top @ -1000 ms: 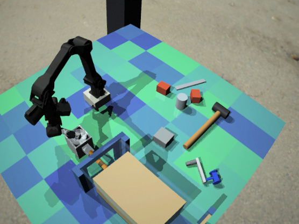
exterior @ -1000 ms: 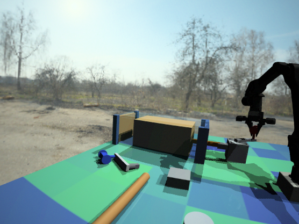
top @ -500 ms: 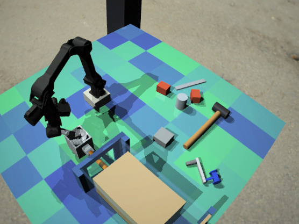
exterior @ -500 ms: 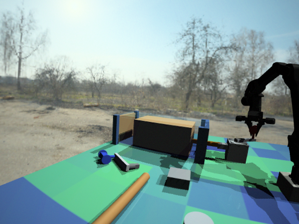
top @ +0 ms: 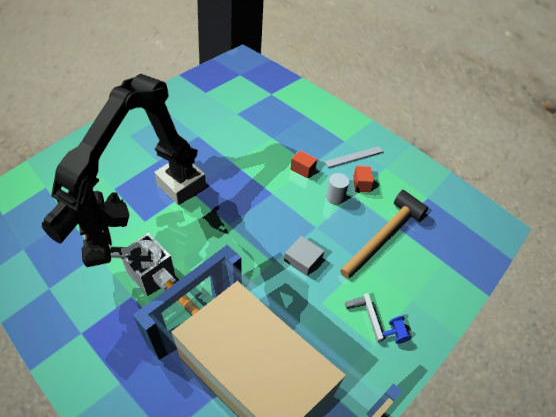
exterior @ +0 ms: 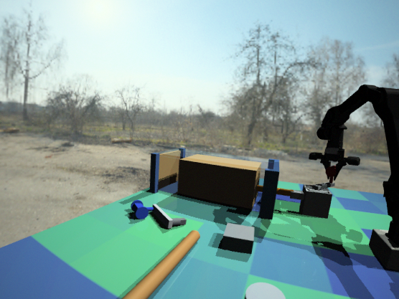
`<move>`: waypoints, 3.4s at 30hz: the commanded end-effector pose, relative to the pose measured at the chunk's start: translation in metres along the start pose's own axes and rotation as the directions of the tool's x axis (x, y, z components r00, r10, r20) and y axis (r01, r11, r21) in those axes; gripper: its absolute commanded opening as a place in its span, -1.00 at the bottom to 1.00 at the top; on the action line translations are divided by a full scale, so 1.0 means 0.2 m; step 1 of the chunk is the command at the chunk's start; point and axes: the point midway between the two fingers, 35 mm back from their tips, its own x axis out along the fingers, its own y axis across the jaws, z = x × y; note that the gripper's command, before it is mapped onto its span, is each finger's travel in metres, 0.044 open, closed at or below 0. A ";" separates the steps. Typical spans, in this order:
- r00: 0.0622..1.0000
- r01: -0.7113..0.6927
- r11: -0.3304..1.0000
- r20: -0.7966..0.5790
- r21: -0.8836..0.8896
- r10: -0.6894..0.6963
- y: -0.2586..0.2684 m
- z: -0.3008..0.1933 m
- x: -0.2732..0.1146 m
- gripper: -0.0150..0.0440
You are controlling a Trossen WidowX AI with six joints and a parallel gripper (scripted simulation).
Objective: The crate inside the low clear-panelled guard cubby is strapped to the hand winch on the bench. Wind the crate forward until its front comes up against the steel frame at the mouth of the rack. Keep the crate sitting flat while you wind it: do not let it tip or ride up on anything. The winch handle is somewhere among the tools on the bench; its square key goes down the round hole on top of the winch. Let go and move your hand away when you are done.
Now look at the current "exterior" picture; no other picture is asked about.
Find grey cylinder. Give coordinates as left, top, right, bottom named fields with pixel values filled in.
left=244, top=282, right=286, bottom=299

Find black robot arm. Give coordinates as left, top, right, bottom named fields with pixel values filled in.
left=316, top=84, right=399, bottom=246

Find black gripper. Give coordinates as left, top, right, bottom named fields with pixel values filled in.
left=309, top=141, right=360, bottom=181

